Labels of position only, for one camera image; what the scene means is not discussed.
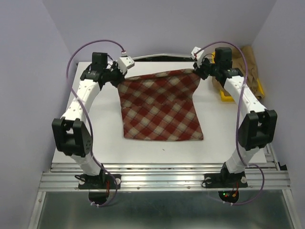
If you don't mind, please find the yellow plastic bin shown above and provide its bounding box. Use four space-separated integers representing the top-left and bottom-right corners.
213 51 265 103

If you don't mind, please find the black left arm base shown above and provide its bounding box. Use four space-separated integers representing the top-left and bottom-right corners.
74 174 121 190

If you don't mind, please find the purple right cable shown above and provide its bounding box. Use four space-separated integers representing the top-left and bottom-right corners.
194 41 265 206

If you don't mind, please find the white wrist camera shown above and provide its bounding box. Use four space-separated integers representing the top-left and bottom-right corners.
191 46 204 65
117 56 135 74

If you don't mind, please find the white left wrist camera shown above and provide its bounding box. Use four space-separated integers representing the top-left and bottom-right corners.
117 56 135 74

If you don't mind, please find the red plaid skirt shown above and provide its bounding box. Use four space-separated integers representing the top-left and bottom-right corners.
117 69 203 142

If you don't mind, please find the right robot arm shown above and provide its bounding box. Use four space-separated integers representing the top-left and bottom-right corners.
191 47 277 188

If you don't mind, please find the aluminium rail frame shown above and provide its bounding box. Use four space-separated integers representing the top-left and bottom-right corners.
29 146 302 229

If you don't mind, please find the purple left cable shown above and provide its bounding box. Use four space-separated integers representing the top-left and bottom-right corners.
66 40 127 208

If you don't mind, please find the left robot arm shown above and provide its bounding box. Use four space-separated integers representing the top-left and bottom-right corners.
52 52 134 188

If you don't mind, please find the tan skirt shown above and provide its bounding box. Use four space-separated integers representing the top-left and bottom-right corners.
212 45 264 102

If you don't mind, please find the purple cable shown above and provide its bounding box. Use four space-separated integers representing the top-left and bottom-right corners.
66 40 127 208
194 41 265 206

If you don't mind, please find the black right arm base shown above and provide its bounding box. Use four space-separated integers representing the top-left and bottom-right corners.
201 172 248 189

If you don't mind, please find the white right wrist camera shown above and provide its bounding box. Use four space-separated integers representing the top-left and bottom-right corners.
191 46 204 65

